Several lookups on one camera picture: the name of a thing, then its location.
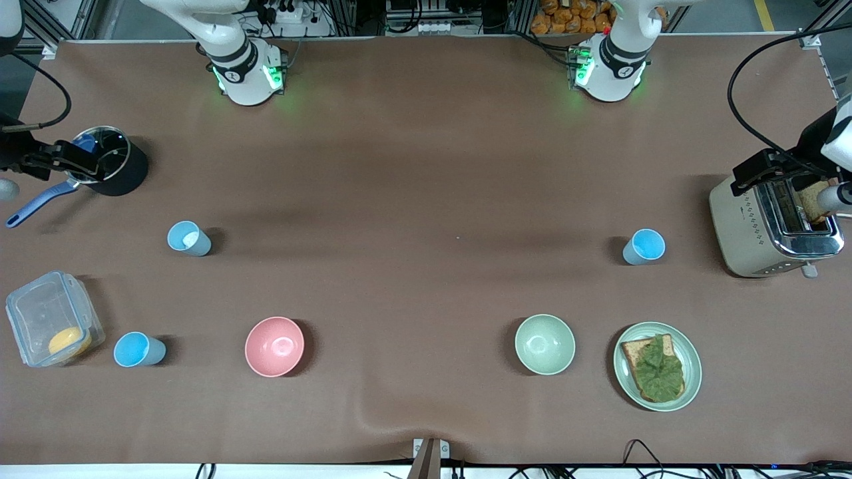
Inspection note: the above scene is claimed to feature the light blue plastic cup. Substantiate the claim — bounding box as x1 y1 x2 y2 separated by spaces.
622 228 666 266
113 331 167 368
166 220 212 257

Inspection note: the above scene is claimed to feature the brown bread slice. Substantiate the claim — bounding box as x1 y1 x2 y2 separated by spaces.
797 181 833 224

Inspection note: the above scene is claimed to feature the glass lid with blue knob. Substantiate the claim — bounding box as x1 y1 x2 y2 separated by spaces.
63 126 130 185

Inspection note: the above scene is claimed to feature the beige chrome toaster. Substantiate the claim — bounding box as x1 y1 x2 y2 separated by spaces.
708 174 846 279

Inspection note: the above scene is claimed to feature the clear plastic container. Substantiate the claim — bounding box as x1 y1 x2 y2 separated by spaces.
5 270 106 368

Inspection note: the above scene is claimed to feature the round orange food piece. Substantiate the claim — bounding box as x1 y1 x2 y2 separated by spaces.
48 327 93 357

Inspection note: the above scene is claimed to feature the pale green plate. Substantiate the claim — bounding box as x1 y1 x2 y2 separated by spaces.
613 321 703 412

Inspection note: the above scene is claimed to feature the green lettuce leaf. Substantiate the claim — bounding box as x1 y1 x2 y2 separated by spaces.
631 335 685 402

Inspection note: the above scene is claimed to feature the brown toast slice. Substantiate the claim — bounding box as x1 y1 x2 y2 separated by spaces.
620 333 686 404

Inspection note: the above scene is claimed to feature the bag of orange buns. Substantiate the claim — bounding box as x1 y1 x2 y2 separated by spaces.
531 0 616 36

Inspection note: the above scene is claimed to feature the pink bowl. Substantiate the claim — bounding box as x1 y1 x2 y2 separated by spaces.
244 316 306 378

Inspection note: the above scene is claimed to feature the pale green bowl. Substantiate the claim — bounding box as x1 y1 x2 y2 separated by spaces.
514 313 576 376

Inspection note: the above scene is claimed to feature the brown table cloth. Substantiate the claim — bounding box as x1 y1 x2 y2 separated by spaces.
0 37 852 466

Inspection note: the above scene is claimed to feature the metal table clamp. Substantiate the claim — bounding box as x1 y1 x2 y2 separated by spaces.
407 437 451 479

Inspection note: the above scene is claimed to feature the black pot with blue handle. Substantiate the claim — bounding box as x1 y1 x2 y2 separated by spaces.
5 125 150 229

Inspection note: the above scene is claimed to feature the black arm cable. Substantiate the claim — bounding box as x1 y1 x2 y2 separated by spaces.
727 25 852 174
0 52 73 130

